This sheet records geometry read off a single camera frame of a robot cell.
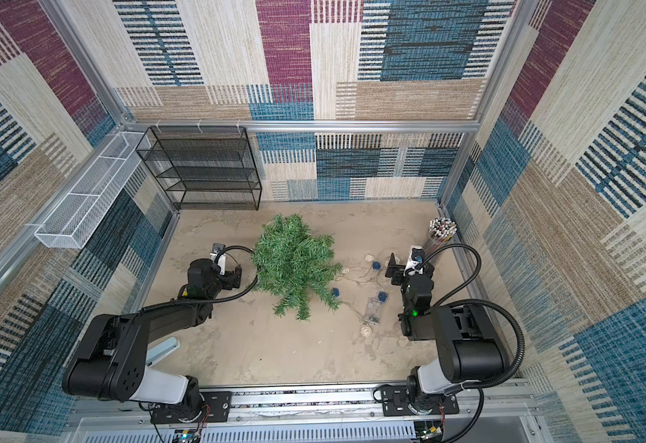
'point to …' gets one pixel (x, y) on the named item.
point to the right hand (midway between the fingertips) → (410, 258)
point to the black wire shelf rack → (204, 167)
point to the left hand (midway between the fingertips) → (225, 263)
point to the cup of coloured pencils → (441, 231)
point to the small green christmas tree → (294, 265)
